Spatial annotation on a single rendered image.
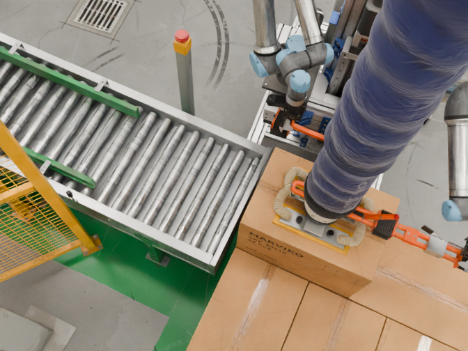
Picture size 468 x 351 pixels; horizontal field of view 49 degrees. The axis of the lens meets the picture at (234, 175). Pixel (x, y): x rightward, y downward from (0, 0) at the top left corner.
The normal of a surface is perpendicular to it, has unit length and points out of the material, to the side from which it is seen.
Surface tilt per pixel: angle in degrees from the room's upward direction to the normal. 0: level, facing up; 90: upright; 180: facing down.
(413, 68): 72
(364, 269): 0
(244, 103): 0
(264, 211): 0
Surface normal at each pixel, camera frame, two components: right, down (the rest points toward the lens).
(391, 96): -0.37, 0.77
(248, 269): 0.04, -0.39
